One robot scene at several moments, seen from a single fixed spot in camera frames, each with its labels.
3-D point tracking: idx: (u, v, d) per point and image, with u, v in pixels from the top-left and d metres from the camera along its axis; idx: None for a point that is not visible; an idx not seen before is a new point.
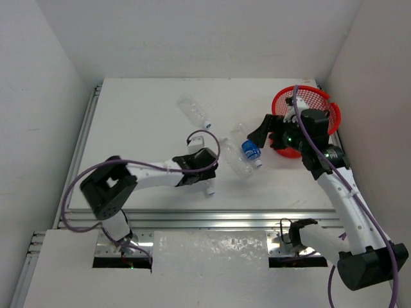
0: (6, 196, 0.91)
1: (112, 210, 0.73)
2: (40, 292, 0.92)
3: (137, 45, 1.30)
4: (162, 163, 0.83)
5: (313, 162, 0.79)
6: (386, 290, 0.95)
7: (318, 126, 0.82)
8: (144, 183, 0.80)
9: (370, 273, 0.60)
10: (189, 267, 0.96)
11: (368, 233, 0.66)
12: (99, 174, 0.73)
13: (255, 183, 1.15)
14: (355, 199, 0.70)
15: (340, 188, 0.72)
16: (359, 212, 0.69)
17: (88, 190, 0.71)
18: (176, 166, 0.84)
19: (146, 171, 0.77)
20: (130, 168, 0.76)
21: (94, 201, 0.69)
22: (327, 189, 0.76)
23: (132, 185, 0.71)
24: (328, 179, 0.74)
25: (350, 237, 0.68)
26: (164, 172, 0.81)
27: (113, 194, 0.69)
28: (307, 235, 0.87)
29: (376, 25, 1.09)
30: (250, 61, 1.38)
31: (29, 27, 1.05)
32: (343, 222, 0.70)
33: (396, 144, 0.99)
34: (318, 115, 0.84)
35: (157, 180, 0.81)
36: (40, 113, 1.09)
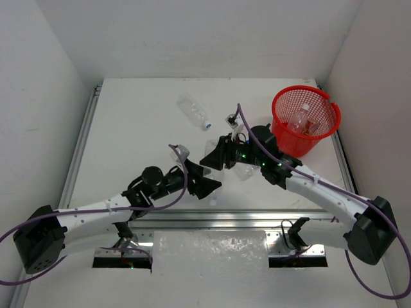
0: (6, 195, 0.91)
1: (45, 261, 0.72)
2: (40, 292, 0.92)
3: (137, 45, 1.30)
4: (105, 203, 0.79)
5: (275, 176, 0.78)
6: (388, 290, 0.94)
7: (270, 144, 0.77)
8: (86, 227, 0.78)
9: (374, 235, 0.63)
10: (189, 266, 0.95)
11: (350, 203, 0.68)
12: (30, 226, 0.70)
13: (256, 182, 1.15)
14: (322, 183, 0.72)
15: (306, 183, 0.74)
16: (332, 192, 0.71)
17: (20, 243, 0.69)
18: (122, 204, 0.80)
19: (81, 218, 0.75)
20: (61, 218, 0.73)
21: (25, 255, 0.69)
22: (297, 189, 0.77)
23: (58, 241, 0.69)
24: (292, 181, 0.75)
25: (339, 215, 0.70)
26: (108, 213, 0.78)
27: (42, 250, 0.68)
28: (306, 233, 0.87)
29: (376, 25, 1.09)
30: (250, 61, 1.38)
31: (29, 27, 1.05)
32: (326, 207, 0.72)
33: (396, 144, 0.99)
34: (266, 131, 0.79)
35: (99, 222, 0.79)
36: (40, 113, 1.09)
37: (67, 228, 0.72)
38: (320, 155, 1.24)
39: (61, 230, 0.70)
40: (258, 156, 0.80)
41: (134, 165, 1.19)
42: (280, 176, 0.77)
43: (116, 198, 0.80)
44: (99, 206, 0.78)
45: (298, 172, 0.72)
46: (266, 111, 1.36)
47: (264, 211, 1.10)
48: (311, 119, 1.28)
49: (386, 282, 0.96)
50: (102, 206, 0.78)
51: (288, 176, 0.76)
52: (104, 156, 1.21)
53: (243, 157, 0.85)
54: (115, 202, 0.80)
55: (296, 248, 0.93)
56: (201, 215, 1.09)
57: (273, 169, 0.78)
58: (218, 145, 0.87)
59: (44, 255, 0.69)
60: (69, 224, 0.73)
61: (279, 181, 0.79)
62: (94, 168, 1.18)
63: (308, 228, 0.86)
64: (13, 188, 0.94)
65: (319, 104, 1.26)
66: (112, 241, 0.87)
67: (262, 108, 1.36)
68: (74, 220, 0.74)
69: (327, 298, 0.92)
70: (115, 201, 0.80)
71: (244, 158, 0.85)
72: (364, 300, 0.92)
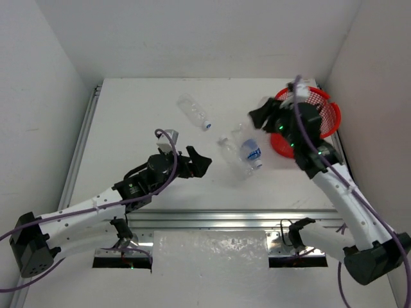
0: (6, 196, 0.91)
1: (40, 266, 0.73)
2: (40, 292, 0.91)
3: (137, 45, 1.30)
4: (92, 201, 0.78)
5: (307, 162, 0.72)
6: (388, 290, 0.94)
7: (313, 124, 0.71)
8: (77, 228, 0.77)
9: (381, 265, 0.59)
10: (189, 266, 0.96)
11: (373, 228, 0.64)
12: (17, 235, 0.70)
13: (256, 183, 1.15)
14: (354, 195, 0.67)
15: (338, 186, 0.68)
16: (360, 208, 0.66)
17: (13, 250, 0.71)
18: (110, 201, 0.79)
19: (65, 222, 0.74)
20: (44, 225, 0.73)
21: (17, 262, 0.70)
22: (323, 187, 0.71)
23: (42, 248, 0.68)
24: (325, 178, 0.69)
25: (354, 232, 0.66)
26: (96, 212, 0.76)
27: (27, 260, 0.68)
28: (306, 233, 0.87)
29: (376, 25, 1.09)
30: (250, 61, 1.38)
31: (29, 27, 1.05)
32: (345, 218, 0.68)
33: (396, 144, 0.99)
34: (313, 111, 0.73)
35: (88, 222, 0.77)
36: (40, 113, 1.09)
37: (48, 235, 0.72)
38: None
39: (42, 238, 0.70)
40: (293, 133, 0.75)
41: (134, 165, 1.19)
42: (313, 165, 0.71)
43: (104, 195, 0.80)
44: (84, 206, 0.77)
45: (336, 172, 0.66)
46: None
47: (264, 211, 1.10)
48: None
49: (386, 282, 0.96)
50: (88, 205, 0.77)
51: (322, 169, 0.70)
52: (104, 156, 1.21)
53: (281, 129, 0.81)
54: (103, 199, 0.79)
55: (293, 244, 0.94)
56: (201, 215, 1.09)
57: (307, 153, 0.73)
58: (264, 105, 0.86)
59: (32, 263, 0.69)
60: (51, 231, 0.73)
61: (308, 168, 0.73)
62: (94, 168, 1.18)
63: (306, 229, 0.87)
64: (12, 188, 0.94)
65: None
66: (112, 242, 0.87)
67: None
68: (57, 225, 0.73)
69: (327, 299, 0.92)
70: (104, 197, 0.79)
71: (281, 129, 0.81)
72: (364, 301, 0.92)
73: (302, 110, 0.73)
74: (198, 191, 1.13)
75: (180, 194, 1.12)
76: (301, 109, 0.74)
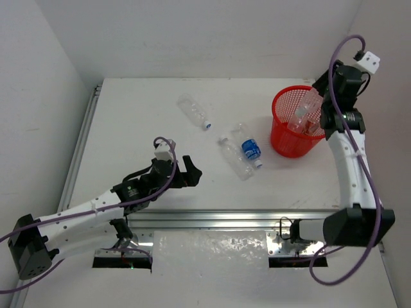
0: (6, 196, 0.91)
1: (38, 269, 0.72)
2: (40, 292, 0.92)
3: (137, 45, 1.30)
4: (90, 205, 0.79)
5: (328, 121, 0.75)
6: (388, 290, 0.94)
7: (349, 86, 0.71)
8: (74, 231, 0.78)
9: (351, 226, 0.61)
10: (189, 266, 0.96)
11: (361, 192, 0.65)
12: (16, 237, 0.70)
13: (256, 182, 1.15)
14: (359, 161, 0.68)
15: (347, 148, 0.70)
16: (359, 173, 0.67)
17: (13, 251, 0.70)
18: (110, 203, 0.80)
19: (63, 224, 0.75)
20: (42, 228, 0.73)
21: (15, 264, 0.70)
22: (334, 149, 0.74)
23: (41, 251, 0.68)
24: (338, 137, 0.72)
25: (342, 192, 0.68)
26: (94, 215, 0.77)
27: (24, 262, 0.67)
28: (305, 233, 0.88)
29: (376, 25, 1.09)
30: (250, 61, 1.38)
31: (29, 27, 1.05)
32: (341, 178, 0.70)
33: (396, 144, 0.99)
34: (355, 74, 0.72)
35: (87, 225, 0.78)
36: (40, 113, 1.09)
37: (47, 237, 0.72)
38: (320, 155, 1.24)
39: (40, 240, 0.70)
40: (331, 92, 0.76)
41: (134, 165, 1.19)
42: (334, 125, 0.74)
43: (103, 197, 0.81)
44: (83, 209, 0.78)
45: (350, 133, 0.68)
46: (266, 111, 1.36)
47: (264, 211, 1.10)
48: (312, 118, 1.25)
49: (385, 282, 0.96)
50: (87, 208, 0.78)
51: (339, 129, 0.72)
52: (104, 156, 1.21)
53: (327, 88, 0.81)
54: (101, 201, 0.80)
55: (291, 239, 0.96)
56: (201, 215, 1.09)
57: (332, 113, 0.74)
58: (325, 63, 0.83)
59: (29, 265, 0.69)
60: (49, 233, 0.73)
61: (329, 128, 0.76)
62: (94, 167, 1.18)
63: (304, 228, 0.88)
64: (12, 188, 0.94)
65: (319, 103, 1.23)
66: (111, 242, 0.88)
67: (263, 108, 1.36)
68: (56, 227, 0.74)
69: (326, 299, 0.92)
70: (103, 199, 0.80)
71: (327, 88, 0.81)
72: (363, 300, 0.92)
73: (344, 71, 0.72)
74: (198, 191, 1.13)
75: (180, 194, 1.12)
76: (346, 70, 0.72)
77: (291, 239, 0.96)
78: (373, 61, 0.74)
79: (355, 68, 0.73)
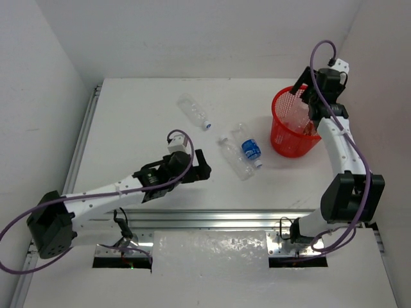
0: (6, 196, 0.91)
1: (58, 245, 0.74)
2: (40, 292, 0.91)
3: (138, 45, 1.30)
4: (114, 186, 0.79)
5: (316, 113, 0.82)
6: (388, 290, 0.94)
7: (330, 82, 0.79)
8: (96, 212, 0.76)
9: (345, 192, 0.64)
10: (190, 266, 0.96)
11: (350, 162, 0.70)
12: (39, 213, 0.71)
13: (256, 182, 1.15)
14: (345, 138, 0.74)
15: (333, 129, 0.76)
16: (347, 149, 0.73)
17: (34, 229, 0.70)
18: (133, 185, 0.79)
19: (89, 203, 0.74)
20: (69, 204, 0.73)
21: (37, 241, 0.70)
22: (322, 131, 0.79)
23: (67, 226, 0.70)
24: (325, 122, 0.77)
25: (334, 166, 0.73)
26: (118, 196, 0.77)
27: (50, 237, 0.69)
28: (305, 231, 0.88)
29: (377, 25, 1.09)
30: (250, 61, 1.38)
31: (29, 27, 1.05)
32: (331, 156, 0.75)
33: (396, 144, 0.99)
34: (334, 72, 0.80)
35: (109, 206, 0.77)
36: (40, 113, 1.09)
37: (74, 213, 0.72)
38: (320, 155, 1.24)
39: (69, 216, 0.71)
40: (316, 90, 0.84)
41: (134, 165, 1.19)
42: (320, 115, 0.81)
43: (126, 180, 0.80)
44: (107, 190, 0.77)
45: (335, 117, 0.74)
46: (266, 111, 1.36)
47: (264, 211, 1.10)
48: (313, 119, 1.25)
49: (386, 281, 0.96)
50: (110, 189, 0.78)
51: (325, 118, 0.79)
52: (104, 156, 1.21)
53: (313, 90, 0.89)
54: (125, 184, 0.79)
55: (291, 238, 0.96)
56: (201, 215, 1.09)
57: (319, 106, 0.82)
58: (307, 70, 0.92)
59: (54, 239, 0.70)
60: (76, 210, 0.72)
61: (317, 118, 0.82)
62: (94, 167, 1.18)
63: (304, 228, 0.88)
64: (13, 188, 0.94)
65: None
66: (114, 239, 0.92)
67: (262, 108, 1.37)
68: (82, 205, 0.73)
69: (327, 298, 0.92)
70: (126, 183, 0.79)
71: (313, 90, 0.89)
72: (363, 300, 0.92)
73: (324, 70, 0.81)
74: (199, 191, 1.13)
75: (180, 194, 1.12)
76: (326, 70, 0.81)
77: (291, 239, 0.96)
78: (343, 65, 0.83)
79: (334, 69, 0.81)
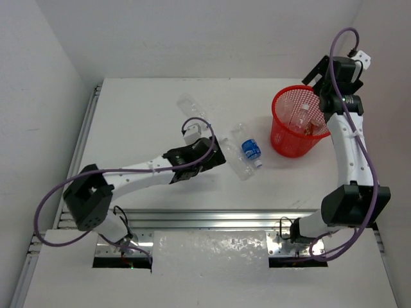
0: (6, 196, 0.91)
1: (94, 220, 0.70)
2: (40, 291, 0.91)
3: (137, 45, 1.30)
4: (148, 164, 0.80)
5: (328, 104, 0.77)
6: (389, 290, 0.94)
7: (344, 70, 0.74)
8: (128, 188, 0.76)
9: (347, 201, 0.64)
10: (190, 266, 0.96)
11: (358, 171, 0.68)
12: (78, 185, 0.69)
13: (256, 182, 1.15)
14: (356, 142, 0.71)
15: (345, 129, 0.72)
16: (356, 154, 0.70)
17: (71, 201, 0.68)
18: (165, 164, 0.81)
19: (126, 177, 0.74)
20: (107, 177, 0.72)
21: (75, 213, 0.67)
22: (332, 129, 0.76)
23: (108, 197, 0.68)
24: (337, 119, 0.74)
25: (340, 171, 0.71)
26: (151, 174, 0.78)
27: (91, 206, 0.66)
28: (305, 229, 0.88)
29: (377, 24, 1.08)
30: (250, 61, 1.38)
31: (29, 27, 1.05)
32: (339, 158, 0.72)
33: (397, 144, 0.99)
34: (349, 60, 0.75)
35: (142, 183, 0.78)
36: (40, 113, 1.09)
37: (113, 185, 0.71)
38: (320, 155, 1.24)
39: (109, 187, 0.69)
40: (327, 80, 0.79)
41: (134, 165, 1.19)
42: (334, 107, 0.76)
43: (158, 160, 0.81)
44: (141, 167, 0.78)
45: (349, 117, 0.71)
46: (266, 111, 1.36)
47: (263, 211, 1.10)
48: (312, 119, 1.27)
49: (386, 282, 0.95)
50: (144, 167, 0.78)
51: (339, 111, 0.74)
52: (104, 156, 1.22)
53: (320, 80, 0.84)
54: (157, 163, 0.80)
55: (291, 238, 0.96)
56: (201, 215, 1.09)
57: (332, 96, 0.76)
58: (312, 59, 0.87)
59: (94, 211, 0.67)
60: (115, 183, 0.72)
61: (329, 111, 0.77)
62: None
63: (303, 228, 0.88)
64: (13, 188, 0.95)
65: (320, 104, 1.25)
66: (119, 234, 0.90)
67: (263, 108, 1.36)
68: (119, 178, 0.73)
69: (327, 298, 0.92)
70: (158, 162, 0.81)
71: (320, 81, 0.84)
72: (363, 300, 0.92)
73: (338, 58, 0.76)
74: (199, 191, 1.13)
75: (180, 194, 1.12)
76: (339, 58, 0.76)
77: (291, 239, 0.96)
78: (364, 58, 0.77)
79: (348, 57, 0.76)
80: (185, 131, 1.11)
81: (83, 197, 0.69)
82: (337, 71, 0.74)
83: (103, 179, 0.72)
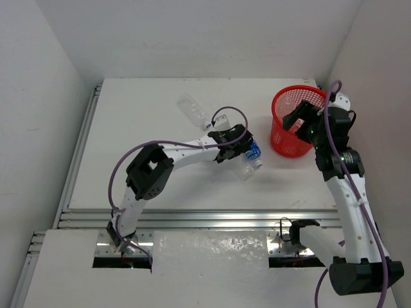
0: (6, 196, 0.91)
1: (156, 189, 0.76)
2: (40, 292, 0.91)
3: (138, 45, 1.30)
4: (197, 142, 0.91)
5: (326, 163, 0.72)
6: (388, 291, 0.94)
7: (339, 126, 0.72)
8: (182, 162, 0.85)
9: (359, 283, 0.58)
10: (190, 266, 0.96)
11: (367, 246, 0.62)
12: (141, 159, 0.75)
13: (256, 182, 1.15)
14: (362, 210, 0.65)
15: (349, 196, 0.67)
16: (363, 224, 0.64)
17: (134, 172, 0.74)
18: (212, 142, 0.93)
19: (182, 152, 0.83)
20: (167, 152, 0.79)
21: (139, 183, 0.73)
22: (334, 192, 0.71)
23: (170, 168, 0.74)
24: (338, 183, 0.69)
25: (347, 243, 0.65)
26: (201, 150, 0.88)
27: (155, 176, 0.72)
28: (306, 239, 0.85)
29: (377, 25, 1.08)
30: (250, 61, 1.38)
31: (29, 27, 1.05)
32: (344, 228, 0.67)
33: (397, 144, 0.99)
34: (343, 114, 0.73)
35: (192, 158, 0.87)
36: (40, 112, 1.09)
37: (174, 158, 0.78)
38: None
39: (170, 160, 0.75)
40: (322, 135, 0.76)
41: None
42: (332, 167, 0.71)
43: (206, 138, 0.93)
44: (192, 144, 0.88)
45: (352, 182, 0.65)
46: (266, 111, 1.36)
47: (263, 211, 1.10)
48: None
49: None
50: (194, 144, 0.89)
51: (339, 175, 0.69)
52: (104, 156, 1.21)
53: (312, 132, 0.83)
54: (205, 142, 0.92)
55: (292, 240, 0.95)
56: (201, 215, 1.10)
57: (329, 154, 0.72)
58: (298, 108, 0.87)
59: (157, 181, 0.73)
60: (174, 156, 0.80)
61: (327, 169, 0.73)
62: (94, 168, 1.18)
63: (304, 237, 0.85)
64: (13, 188, 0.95)
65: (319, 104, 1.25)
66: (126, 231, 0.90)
67: (263, 108, 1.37)
68: (178, 153, 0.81)
69: (326, 299, 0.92)
70: (205, 140, 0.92)
71: (312, 133, 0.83)
72: (363, 300, 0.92)
73: (331, 111, 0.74)
74: (199, 191, 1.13)
75: (180, 194, 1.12)
76: (329, 111, 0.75)
77: (292, 240, 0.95)
78: (345, 99, 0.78)
79: (341, 110, 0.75)
80: (214, 122, 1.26)
81: (145, 170, 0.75)
82: (332, 128, 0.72)
83: (163, 153, 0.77)
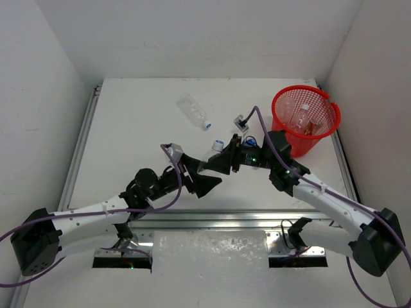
0: (6, 196, 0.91)
1: (41, 263, 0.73)
2: (39, 292, 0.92)
3: (138, 45, 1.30)
4: (101, 205, 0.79)
5: (282, 182, 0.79)
6: (388, 290, 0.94)
7: (284, 153, 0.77)
8: (79, 230, 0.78)
9: (379, 246, 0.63)
10: (190, 266, 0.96)
11: (356, 213, 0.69)
12: (26, 230, 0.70)
13: (255, 182, 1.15)
14: (329, 192, 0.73)
15: (313, 190, 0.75)
16: (340, 201, 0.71)
17: (17, 246, 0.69)
18: (119, 206, 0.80)
19: (76, 221, 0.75)
20: (56, 222, 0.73)
21: (20, 258, 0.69)
22: (304, 196, 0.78)
23: (54, 244, 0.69)
24: (300, 188, 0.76)
25: (345, 226, 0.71)
26: (104, 215, 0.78)
27: (34, 255, 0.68)
28: (308, 239, 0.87)
29: (377, 25, 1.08)
30: (250, 61, 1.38)
31: (29, 27, 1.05)
32: (332, 215, 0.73)
33: (397, 145, 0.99)
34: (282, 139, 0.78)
35: (96, 224, 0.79)
36: (40, 112, 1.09)
37: (61, 231, 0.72)
38: (320, 155, 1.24)
39: (56, 233, 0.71)
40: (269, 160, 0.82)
41: (134, 165, 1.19)
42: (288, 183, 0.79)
43: (113, 200, 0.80)
44: (94, 209, 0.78)
45: (307, 180, 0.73)
46: (266, 111, 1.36)
47: (264, 211, 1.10)
48: (311, 119, 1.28)
49: (385, 282, 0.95)
50: (97, 208, 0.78)
51: (295, 183, 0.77)
52: (104, 156, 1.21)
53: (254, 160, 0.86)
54: (112, 204, 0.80)
55: (294, 244, 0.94)
56: (201, 215, 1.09)
57: (282, 176, 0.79)
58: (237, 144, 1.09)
59: (38, 258, 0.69)
60: (63, 228, 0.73)
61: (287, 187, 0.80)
62: (94, 168, 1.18)
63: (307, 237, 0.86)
64: (13, 187, 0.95)
65: (319, 104, 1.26)
66: (110, 242, 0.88)
67: (263, 108, 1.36)
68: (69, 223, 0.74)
69: (327, 298, 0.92)
70: (112, 203, 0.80)
71: (254, 160, 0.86)
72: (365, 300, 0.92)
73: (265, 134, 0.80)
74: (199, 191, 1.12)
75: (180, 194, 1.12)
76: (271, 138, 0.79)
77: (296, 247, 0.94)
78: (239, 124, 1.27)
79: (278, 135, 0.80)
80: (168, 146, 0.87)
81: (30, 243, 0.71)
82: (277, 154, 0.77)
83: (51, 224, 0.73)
